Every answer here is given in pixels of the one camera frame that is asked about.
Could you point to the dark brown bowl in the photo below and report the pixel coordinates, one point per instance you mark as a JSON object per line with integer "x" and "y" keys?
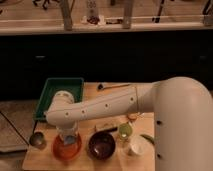
{"x": 101, "y": 145}

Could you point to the white cup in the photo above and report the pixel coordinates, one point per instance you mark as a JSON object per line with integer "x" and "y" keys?
{"x": 137, "y": 146}

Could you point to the red bowl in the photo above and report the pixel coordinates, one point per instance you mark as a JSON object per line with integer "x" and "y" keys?
{"x": 64, "y": 152}

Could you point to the small metal cup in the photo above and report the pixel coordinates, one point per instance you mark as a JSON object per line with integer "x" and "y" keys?
{"x": 37, "y": 140}

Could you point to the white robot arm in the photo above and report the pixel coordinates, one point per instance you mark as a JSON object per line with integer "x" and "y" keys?
{"x": 183, "y": 119}

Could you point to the green plastic tray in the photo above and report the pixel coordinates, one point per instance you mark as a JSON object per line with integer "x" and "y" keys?
{"x": 51, "y": 87}

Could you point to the orange food toy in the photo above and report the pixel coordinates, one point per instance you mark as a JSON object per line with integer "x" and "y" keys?
{"x": 134, "y": 117}

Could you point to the blue sponge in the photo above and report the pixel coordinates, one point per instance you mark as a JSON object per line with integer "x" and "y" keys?
{"x": 69, "y": 140}

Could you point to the wooden handled spoon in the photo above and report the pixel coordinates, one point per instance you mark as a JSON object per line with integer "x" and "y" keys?
{"x": 102, "y": 86}

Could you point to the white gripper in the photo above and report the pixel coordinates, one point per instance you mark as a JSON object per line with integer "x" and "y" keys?
{"x": 68, "y": 129}

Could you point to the green cup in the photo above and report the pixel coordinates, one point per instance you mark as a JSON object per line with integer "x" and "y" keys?
{"x": 124, "y": 131}

